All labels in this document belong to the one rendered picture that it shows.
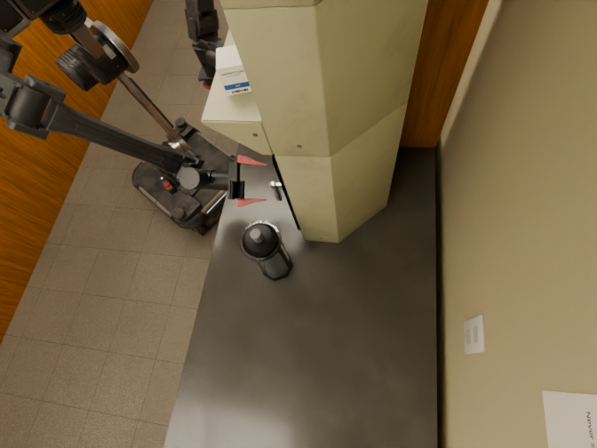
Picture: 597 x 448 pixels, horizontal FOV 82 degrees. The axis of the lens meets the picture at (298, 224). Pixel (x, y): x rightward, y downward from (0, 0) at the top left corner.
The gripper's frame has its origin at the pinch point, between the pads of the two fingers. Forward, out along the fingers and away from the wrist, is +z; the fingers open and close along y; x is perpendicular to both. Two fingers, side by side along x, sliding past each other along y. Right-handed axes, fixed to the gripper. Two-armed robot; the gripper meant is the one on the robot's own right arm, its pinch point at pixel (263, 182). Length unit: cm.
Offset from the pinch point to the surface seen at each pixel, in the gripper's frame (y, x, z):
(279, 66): 17, -46, 15
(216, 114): 12.3, -34.5, 0.7
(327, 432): -63, -13, 23
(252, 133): 9.3, -32.7, 6.9
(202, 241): -42, 110, -70
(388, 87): 18.2, -29.3, 30.3
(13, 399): -132, 59, -160
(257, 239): -13.6, -14.1, 2.8
